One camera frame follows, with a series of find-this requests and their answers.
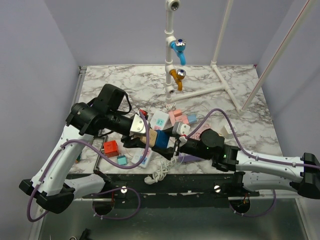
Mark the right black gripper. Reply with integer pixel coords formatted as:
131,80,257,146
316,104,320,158
153,125,212,160

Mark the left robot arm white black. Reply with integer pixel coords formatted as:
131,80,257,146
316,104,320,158
19,84,150,214

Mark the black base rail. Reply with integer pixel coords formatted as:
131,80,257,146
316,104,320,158
49,170,283,211

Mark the pink coiled cable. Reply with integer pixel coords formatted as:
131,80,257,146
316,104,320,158
189,121,213,140

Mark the beige cube plug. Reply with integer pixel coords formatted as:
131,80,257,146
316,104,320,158
139,129,158,148

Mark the red cube plug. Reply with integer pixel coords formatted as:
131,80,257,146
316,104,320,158
103,140,120,158

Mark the white pvc pipe frame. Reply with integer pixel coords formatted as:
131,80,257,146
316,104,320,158
164,0,315,115

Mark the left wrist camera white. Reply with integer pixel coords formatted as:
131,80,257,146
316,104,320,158
129,110,151,136

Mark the blue faucet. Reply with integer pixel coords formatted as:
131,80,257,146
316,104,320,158
170,38,186,66

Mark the blue cube plug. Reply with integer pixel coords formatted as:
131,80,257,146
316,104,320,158
154,129,170,149

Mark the orange faucet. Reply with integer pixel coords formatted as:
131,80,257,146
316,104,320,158
169,68,186,92

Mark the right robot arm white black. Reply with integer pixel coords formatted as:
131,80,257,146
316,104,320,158
152,129,320,199

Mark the light blue small plug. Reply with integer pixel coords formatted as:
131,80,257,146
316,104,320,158
187,114,197,125

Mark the teal charger plug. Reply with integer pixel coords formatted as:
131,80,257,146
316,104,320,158
117,155,128,166

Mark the green orange screwdriver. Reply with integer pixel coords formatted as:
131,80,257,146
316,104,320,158
75,155,81,163

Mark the white cube socket adapter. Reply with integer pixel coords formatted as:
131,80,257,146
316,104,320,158
220,124,238,139

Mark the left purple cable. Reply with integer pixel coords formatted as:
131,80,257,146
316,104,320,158
26,112,152,223

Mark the pink power strip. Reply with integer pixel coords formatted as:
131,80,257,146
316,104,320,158
168,109,189,126

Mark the black hex key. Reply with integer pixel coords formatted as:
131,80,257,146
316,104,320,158
93,138,105,172

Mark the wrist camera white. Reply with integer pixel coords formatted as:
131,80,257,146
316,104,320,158
172,121,191,144
129,110,151,136

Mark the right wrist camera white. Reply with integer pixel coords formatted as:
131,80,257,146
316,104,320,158
172,121,191,144

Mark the white power strip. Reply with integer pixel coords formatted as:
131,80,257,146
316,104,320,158
139,110,169,169

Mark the purple power strip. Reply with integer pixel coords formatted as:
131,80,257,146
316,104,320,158
177,153,205,163

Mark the white coiled cable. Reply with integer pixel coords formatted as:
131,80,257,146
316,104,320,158
143,159,178,186

